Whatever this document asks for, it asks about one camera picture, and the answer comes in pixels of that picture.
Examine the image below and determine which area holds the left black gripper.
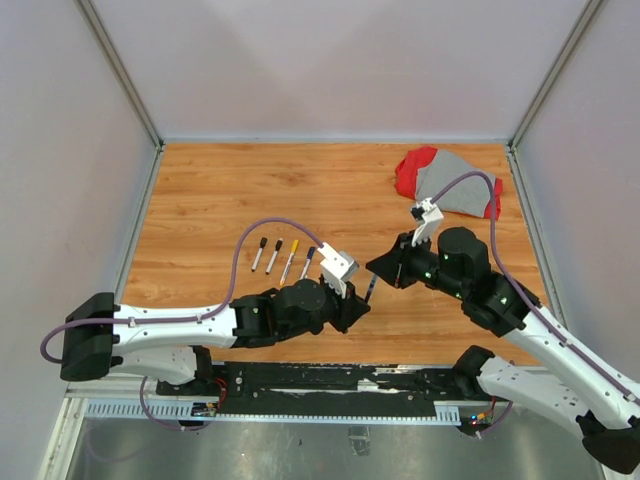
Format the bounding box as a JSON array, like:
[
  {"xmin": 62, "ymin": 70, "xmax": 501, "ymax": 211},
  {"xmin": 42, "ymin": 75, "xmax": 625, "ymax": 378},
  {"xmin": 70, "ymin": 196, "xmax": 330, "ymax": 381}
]
[{"xmin": 281, "ymin": 275, "xmax": 372, "ymax": 339}]

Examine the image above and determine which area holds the white marker black cap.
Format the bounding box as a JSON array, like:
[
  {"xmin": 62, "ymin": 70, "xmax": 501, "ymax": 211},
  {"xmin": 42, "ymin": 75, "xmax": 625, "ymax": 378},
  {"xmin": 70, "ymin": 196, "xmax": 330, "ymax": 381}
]
[{"xmin": 251, "ymin": 237, "xmax": 268, "ymax": 272}]

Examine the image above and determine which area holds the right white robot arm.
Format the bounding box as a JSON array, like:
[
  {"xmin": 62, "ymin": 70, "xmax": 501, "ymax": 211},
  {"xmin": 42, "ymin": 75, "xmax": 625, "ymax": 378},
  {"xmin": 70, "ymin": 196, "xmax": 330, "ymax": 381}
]
[{"xmin": 366, "ymin": 227, "xmax": 639, "ymax": 474}]

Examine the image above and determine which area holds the white whiteboard marker pen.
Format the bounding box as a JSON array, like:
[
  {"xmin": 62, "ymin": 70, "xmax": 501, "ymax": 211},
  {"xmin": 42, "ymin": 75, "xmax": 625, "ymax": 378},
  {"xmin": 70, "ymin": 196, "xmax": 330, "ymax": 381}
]
[{"xmin": 265, "ymin": 238, "xmax": 283, "ymax": 275}]

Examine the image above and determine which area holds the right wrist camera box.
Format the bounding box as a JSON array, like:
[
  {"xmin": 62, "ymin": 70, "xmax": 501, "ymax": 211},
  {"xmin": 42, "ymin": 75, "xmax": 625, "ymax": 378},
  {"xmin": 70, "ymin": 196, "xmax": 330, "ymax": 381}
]
[{"xmin": 410, "ymin": 198, "xmax": 444, "ymax": 247}]

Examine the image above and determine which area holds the white marker yellow end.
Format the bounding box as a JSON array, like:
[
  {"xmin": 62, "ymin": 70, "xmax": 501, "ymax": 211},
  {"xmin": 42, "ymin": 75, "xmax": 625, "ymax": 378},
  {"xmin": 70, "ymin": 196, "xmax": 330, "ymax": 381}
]
[{"xmin": 279, "ymin": 239, "xmax": 299, "ymax": 287}]

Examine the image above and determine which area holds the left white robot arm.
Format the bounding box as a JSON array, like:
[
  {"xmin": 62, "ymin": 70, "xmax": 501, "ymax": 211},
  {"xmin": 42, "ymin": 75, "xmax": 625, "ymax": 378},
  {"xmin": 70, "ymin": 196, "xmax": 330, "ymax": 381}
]
[{"xmin": 60, "ymin": 279, "xmax": 370, "ymax": 396}]

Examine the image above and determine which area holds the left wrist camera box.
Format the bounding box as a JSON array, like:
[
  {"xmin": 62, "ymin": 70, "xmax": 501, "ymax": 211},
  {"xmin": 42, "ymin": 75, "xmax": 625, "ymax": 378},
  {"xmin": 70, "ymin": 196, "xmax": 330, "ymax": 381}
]
[{"xmin": 317, "ymin": 242, "xmax": 359, "ymax": 299}]

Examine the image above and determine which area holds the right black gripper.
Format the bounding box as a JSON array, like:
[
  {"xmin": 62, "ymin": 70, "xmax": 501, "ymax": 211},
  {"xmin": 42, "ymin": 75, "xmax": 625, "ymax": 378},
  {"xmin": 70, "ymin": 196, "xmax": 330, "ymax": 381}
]
[{"xmin": 367, "ymin": 230, "xmax": 467, "ymax": 301}]

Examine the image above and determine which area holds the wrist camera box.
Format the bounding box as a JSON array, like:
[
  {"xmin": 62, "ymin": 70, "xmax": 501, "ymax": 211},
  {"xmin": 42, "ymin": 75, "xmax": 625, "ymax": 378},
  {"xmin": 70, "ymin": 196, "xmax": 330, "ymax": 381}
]
[
  {"xmin": 317, "ymin": 242, "xmax": 359, "ymax": 299},
  {"xmin": 410, "ymin": 198, "xmax": 444, "ymax": 247}
]

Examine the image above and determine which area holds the white blue marker pen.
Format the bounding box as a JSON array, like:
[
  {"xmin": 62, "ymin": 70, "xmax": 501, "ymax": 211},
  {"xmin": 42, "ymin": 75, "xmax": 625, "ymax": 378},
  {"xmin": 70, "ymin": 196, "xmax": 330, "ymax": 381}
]
[{"xmin": 299, "ymin": 246, "xmax": 316, "ymax": 280}]

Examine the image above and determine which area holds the black mounting base rail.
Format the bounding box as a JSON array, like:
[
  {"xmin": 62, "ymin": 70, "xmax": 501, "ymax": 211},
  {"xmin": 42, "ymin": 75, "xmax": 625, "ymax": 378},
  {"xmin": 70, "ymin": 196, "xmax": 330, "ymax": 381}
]
[{"xmin": 156, "ymin": 362, "xmax": 491, "ymax": 418}]

